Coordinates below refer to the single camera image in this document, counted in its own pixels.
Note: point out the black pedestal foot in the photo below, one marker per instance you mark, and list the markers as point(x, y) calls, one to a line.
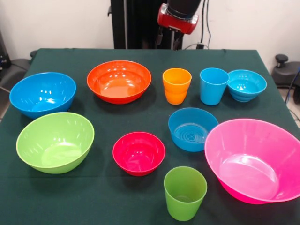
point(286, 70)
point(18, 65)

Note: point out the blue cup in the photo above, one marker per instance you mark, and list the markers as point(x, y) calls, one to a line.
point(211, 91)

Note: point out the black equipment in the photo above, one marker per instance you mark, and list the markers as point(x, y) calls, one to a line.
point(3, 54)

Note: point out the large pink bowl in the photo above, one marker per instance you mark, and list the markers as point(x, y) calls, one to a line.
point(253, 159)

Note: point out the blue flat-bottomed bowl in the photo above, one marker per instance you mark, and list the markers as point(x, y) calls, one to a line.
point(187, 131)

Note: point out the small light blue ribbed bowl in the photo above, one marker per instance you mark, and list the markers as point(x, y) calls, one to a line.
point(248, 82)

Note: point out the orange cup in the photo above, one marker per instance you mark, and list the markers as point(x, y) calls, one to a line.
point(175, 91)

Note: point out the green bowl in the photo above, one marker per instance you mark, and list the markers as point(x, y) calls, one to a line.
point(54, 143)

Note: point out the small pink-red bowl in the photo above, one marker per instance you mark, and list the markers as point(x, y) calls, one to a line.
point(138, 154)

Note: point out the dark green tablecloth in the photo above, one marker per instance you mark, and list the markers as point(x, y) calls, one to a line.
point(105, 117)

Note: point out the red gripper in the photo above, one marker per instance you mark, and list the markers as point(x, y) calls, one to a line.
point(178, 23)

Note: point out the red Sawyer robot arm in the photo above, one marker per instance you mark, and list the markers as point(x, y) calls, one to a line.
point(185, 7)

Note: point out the large blue bowl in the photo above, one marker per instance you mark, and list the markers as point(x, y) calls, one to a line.
point(35, 89)

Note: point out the orange-red bowl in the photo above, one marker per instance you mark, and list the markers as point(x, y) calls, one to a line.
point(119, 82)

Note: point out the green cup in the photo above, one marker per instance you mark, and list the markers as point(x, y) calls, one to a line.
point(185, 194)

